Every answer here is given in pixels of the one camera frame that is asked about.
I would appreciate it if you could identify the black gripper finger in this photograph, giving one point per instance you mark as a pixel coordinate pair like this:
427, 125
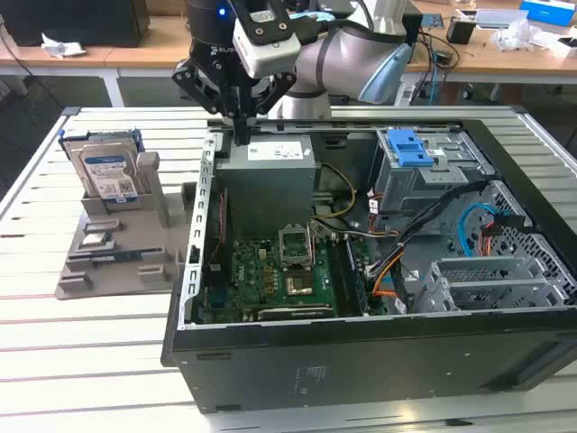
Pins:
277, 92
194, 81

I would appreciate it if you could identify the hard disk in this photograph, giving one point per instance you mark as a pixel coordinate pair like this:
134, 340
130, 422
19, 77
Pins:
106, 171

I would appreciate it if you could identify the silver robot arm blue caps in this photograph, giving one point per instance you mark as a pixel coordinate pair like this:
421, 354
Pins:
333, 49

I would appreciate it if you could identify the grey metal disk bay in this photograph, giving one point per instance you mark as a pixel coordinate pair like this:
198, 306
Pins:
487, 288

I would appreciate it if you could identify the long wooden desk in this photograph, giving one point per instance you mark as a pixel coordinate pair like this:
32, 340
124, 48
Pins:
149, 54

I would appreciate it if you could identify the grey power supply unit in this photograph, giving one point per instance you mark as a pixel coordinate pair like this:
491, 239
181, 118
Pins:
266, 189

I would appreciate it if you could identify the black computer tower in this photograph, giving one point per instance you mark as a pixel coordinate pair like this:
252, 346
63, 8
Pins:
90, 22

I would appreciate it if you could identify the crumpled white paper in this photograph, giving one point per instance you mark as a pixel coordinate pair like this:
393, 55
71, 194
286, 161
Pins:
61, 45

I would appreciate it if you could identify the blue plastic cage latch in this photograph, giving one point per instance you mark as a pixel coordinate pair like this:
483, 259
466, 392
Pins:
408, 149

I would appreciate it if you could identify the black speaker box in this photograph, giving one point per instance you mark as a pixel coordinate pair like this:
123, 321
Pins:
414, 27

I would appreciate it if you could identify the metal locking lever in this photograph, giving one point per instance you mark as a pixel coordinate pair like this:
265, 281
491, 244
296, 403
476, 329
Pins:
311, 243

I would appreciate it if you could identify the grey parts rack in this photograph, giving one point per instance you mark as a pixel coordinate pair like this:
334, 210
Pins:
130, 225

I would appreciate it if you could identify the grey metal drive cage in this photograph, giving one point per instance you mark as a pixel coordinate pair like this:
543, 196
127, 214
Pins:
405, 189

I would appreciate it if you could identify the green motherboard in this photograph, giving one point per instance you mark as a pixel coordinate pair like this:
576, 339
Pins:
252, 270

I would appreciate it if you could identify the silver CPU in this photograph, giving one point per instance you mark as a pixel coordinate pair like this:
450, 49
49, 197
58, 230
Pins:
95, 239

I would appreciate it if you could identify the small black open box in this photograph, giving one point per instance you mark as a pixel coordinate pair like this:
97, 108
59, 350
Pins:
460, 32

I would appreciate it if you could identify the black RAM slot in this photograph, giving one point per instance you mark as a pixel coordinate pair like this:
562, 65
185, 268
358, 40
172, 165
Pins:
337, 275

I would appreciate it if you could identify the CPU socket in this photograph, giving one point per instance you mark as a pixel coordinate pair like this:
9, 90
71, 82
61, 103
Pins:
299, 285

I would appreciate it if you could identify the dark RAM stick with label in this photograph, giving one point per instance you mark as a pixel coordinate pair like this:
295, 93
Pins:
112, 258

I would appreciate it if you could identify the installed RAM stick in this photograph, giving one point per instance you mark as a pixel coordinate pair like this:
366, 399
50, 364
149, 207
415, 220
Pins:
356, 275

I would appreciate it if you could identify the black graphics card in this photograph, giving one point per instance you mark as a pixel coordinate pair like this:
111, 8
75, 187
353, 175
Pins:
293, 312

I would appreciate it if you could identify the grey flat tray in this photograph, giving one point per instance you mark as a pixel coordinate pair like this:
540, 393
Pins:
500, 17

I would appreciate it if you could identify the clear plastic bag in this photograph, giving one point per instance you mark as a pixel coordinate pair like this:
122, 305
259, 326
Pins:
514, 36

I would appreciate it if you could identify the blue and white box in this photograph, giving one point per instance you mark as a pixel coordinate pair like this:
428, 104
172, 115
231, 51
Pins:
547, 11

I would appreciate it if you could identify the black open PC case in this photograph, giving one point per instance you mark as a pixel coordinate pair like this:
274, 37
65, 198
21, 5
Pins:
360, 370

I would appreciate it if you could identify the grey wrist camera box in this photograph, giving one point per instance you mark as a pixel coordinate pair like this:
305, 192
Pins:
268, 49

